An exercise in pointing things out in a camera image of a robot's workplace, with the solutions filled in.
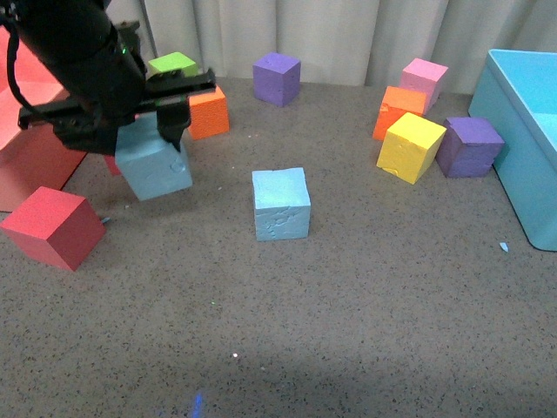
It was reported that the orange foam block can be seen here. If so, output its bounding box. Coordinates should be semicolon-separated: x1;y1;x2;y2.
188;86;230;140
372;86;427;140

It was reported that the red foam block back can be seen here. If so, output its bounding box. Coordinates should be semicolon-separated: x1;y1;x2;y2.
104;156;121;176

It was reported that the light blue plastic bin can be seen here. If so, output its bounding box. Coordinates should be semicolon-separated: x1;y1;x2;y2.
468;49;556;252

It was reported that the light blue foam block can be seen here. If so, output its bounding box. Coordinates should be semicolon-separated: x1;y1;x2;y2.
252;167;312;241
115;113;193;200

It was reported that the red foam block front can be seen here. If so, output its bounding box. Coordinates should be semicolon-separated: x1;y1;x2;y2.
1;186;105;271

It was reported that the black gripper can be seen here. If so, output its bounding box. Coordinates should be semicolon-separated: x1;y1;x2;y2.
17;21;216;155

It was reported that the purple foam block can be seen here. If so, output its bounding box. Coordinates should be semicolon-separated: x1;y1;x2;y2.
436;117;505;179
252;52;301;107

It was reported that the yellow foam block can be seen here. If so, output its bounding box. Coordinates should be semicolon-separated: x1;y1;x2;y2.
376;112;446;185

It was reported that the red plastic bin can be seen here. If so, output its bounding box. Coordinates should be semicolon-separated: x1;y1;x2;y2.
1;29;85;212

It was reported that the orange foam block left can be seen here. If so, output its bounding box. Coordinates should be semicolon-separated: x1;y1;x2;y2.
188;86;230;140

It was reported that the red foam block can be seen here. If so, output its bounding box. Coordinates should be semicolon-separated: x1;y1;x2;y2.
1;186;105;271
104;156;121;176

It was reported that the orange foam block right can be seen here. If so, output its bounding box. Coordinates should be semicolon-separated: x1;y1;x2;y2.
372;86;427;140

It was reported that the purple foam block back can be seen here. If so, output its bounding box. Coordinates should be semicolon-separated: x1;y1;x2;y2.
252;52;301;107

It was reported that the grey curtain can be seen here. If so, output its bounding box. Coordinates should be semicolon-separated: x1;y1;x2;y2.
107;0;556;93

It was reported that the green foam block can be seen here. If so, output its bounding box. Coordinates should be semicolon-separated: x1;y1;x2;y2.
148;51;198;77

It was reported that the pink foam block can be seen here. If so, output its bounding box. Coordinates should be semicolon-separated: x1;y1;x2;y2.
399;57;448;113

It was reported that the purple foam block right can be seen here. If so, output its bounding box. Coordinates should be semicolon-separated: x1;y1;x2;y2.
436;117;505;179

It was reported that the black cable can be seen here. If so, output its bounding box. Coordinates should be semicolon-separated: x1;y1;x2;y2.
6;24;43;115

